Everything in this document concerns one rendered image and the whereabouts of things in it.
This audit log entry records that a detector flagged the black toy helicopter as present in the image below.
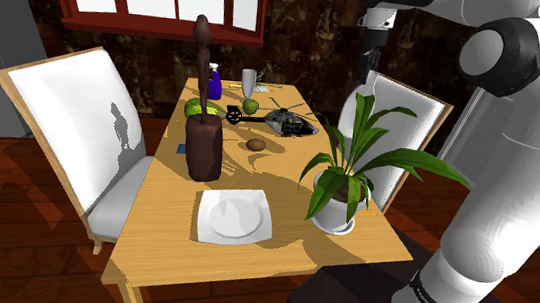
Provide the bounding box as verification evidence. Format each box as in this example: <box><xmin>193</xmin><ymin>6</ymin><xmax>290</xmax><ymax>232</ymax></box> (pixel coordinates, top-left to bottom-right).
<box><xmin>223</xmin><ymin>93</ymin><xmax>325</xmax><ymax>142</ymax></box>

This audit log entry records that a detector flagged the grey goblet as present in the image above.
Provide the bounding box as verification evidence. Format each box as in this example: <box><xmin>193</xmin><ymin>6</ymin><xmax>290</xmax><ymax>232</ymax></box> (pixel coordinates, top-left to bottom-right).
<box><xmin>239</xmin><ymin>68</ymin><xmax>259</xmax><ymax>101</ymax></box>

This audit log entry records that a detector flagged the green apple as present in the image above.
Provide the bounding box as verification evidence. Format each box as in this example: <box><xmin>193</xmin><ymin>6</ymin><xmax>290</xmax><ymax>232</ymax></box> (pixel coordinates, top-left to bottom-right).
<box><xmin>241</xmin><ymin>98</ymin><xmax>262</xmax><ymax>117</ymax></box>

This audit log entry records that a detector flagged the brown kiwi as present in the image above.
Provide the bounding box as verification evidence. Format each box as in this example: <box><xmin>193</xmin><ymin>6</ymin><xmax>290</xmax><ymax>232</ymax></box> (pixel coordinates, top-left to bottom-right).
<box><xmin>244</xmin><ymin>137</ymin><xmax>268</xmax><ymax>154</ymax></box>

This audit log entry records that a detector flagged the blue spray bottle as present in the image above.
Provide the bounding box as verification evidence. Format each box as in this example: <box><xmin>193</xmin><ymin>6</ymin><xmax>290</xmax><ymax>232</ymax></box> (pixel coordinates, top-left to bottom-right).
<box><xmin>205</xmin><ymin>62</ymin><xmax>225</xmax><ymax>102</ymax></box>

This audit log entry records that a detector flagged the green plant in white pot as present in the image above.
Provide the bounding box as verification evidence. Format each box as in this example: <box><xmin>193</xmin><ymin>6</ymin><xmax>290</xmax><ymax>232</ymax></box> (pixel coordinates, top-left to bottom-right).
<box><xmin>293</xmin><ymin>87</ymin><xmax>478</xmax><ymax>248</ymax></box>

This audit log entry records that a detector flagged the green and yellow melon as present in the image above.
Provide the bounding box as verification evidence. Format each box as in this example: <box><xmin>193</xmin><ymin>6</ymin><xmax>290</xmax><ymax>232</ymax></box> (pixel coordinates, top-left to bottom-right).
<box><xmin>183</xmin><ymin>96</ymin><xmax>229</xmax><ymax>124</ymax></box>

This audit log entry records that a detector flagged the tall brown wooden statue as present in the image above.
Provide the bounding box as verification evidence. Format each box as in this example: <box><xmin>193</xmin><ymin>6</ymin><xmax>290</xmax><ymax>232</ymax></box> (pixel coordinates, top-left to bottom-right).
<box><xmin>179</xmin><ymin>13</ymin><xmax>237</xmax><ymax>185</ymax></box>

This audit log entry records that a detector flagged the white square plate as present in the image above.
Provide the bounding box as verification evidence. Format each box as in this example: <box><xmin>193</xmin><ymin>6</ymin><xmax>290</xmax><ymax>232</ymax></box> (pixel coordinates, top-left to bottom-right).
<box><xmin>194</xmin><ymin>183</ymin><xmax>278</xmax><ymax>251</ymax></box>

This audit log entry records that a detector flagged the dark robot stand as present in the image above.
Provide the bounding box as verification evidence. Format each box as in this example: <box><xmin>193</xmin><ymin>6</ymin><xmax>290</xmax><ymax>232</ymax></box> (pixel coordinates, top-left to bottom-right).
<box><xmin>281</xmin><ymin>218</ymin><xmax>540</xmax><ymax>303</ymax></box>

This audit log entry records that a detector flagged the light wooden table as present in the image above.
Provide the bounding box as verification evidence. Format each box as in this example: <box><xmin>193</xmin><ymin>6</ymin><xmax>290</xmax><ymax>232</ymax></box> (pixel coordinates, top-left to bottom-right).
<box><xmin>98</xmin><ymin>70</ymin><xmax>428</xmax><ymax>303</ymax></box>

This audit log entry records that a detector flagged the white chair with wooden frame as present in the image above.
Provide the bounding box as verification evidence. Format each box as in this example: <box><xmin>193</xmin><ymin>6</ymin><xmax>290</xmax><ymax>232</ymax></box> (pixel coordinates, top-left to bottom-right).
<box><xmin>330</xmin><ymin>68</ymin><xmax>457</xmax><ymax>221</ymax></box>
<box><xmin>0</xmin><ymin>38</ymin><xmax>165</xmax><ymax>261</ymax></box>

